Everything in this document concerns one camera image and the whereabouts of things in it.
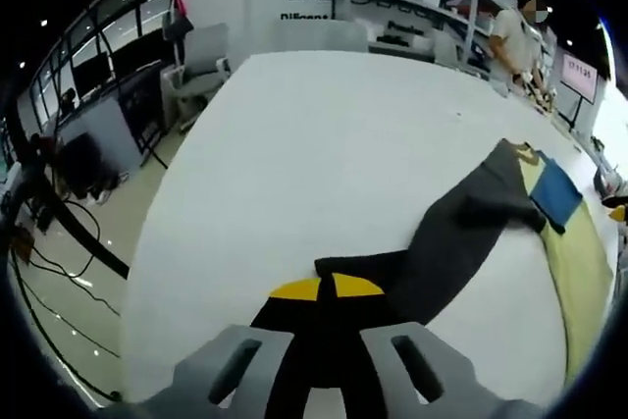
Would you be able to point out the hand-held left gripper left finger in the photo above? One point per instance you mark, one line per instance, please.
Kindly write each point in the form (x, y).
(221, 370)

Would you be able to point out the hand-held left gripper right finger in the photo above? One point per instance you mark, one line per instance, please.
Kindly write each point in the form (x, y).
(432, 370)

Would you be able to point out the yellow garment with dark sleeves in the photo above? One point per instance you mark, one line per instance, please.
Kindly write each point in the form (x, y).
(441, 252)

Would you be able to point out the pink screen on stand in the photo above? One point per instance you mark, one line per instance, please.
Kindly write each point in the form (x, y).
(579, 75)

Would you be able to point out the black stand leg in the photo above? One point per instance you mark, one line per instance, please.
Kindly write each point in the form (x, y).
(98, 241)

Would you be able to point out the white office chair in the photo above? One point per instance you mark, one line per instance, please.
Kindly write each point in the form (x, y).
(446, 48)
(206, 53)

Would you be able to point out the grey storage shelf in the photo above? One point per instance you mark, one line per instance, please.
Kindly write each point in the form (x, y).
(472, 12)

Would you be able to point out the dark display board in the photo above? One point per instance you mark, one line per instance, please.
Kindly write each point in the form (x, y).
(142, 110)

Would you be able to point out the black desk monitor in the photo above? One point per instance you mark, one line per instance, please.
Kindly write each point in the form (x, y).
(90, 75)

